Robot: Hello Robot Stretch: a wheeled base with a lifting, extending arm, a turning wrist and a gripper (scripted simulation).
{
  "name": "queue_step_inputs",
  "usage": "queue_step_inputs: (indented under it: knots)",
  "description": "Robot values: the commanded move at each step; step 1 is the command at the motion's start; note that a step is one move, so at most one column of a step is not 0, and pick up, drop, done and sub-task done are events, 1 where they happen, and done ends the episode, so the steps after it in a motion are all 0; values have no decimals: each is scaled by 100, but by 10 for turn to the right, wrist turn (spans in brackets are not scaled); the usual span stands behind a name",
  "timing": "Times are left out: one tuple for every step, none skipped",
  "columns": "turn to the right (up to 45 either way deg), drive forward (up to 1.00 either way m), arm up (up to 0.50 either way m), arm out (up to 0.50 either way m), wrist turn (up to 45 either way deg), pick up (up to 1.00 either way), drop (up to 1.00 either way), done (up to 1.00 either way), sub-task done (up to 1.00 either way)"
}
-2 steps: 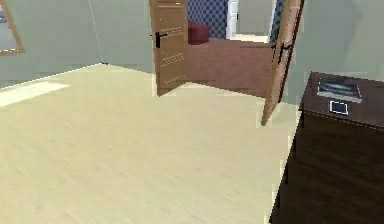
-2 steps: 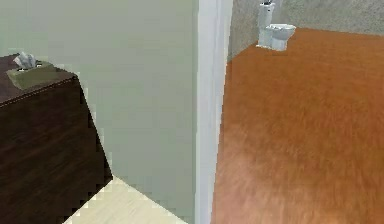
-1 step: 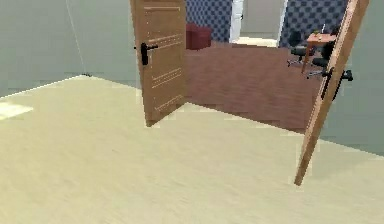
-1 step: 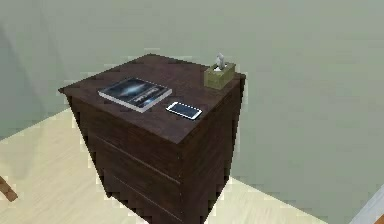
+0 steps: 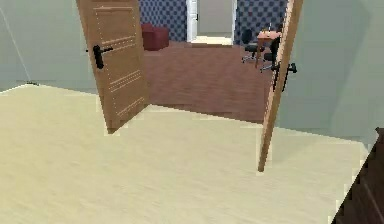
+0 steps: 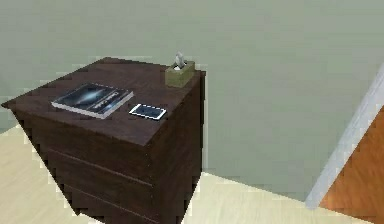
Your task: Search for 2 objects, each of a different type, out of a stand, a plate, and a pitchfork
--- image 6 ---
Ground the olive green tissue box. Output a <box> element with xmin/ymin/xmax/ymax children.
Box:
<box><xmin>164</xmin><ymin>50</ymin><xmax>197</xmax><ymax>89</ymax></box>

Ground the white-edged mobile phone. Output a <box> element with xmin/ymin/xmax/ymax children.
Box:
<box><xmin>128</xmin><ymin>102</ymin><xmax>168</xmax><ymax>122</ymax></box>

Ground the dark brown chest of drawers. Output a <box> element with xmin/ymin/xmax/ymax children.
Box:
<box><xmin>0</xmin><ymin>56</ymin><xmax>207</xmax><ymax>224</ymax></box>

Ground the dark blue book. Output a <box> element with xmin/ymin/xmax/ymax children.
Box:
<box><xmin>50</xmin><ymin>82</ymin><xmax>135</xmax><ymax>120</ymax></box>

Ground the orange wooden room door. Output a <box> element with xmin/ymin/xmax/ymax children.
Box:
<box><xmin>318</xmin><ymin>103</ymin><xmax>384</xmax><ymax>224</ymax></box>

